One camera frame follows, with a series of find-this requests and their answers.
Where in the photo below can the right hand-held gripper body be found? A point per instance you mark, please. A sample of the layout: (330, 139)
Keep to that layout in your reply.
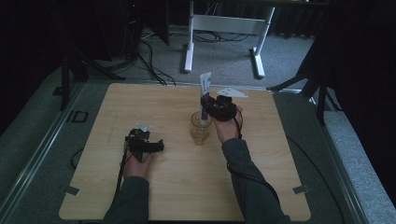
(223, 109)

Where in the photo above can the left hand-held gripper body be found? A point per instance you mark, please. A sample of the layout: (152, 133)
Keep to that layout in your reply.
(138, 143)

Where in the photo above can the white and purple toothpaste tube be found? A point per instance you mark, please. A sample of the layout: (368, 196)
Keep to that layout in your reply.
(205, 93)

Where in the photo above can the amber glass cup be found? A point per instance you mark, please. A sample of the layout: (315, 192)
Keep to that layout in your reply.
(199, 132)

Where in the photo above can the person's right hand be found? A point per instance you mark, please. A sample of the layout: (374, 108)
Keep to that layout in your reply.
(229, 129)

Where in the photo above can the person's left hand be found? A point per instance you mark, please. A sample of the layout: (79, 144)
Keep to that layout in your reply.
(138, 168)

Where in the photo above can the grey tape strip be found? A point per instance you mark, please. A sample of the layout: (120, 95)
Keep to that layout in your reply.
(70, 190)
(302, 189)

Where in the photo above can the black metal stand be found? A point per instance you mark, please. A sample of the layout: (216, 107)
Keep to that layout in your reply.
(320, 93)
(65, 81)

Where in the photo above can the dark computer tower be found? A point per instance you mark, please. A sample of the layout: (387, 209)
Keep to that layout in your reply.
(134, 28)

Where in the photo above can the white desk frame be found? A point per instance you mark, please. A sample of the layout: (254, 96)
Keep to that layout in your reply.
(229, 25)

